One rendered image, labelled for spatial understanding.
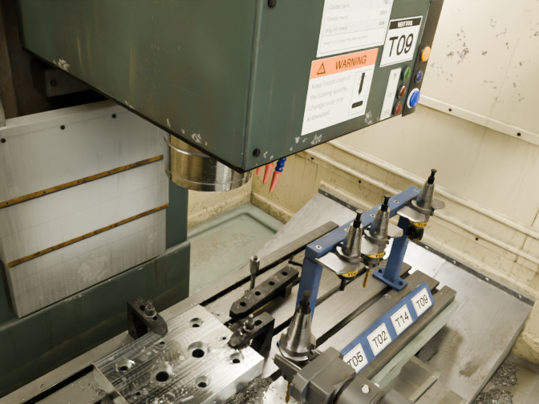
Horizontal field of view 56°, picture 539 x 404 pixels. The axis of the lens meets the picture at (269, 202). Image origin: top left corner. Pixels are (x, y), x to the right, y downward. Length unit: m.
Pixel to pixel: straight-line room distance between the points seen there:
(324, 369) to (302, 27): 0.55
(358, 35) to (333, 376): 0.54
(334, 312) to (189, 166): 0.78
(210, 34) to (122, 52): 0.21
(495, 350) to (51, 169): 1.36
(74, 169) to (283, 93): 0.74
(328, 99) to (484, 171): 1.06
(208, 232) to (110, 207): 0.93
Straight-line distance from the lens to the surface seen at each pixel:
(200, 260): 2.12
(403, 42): 0.88
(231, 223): 2.34
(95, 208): 1.38
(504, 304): 1.85
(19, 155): 1.22
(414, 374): 1.63
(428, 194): 1.38
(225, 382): 1.15
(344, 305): 1.51
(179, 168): 0.85
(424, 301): 1.56
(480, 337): 1.77
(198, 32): 0.67
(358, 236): 1.12
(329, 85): 0.74
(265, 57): 0.62
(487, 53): 1.67
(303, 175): 2.17
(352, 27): 0.74
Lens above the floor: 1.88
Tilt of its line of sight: 31 degrees down
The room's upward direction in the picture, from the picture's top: 7 degrees clockwise
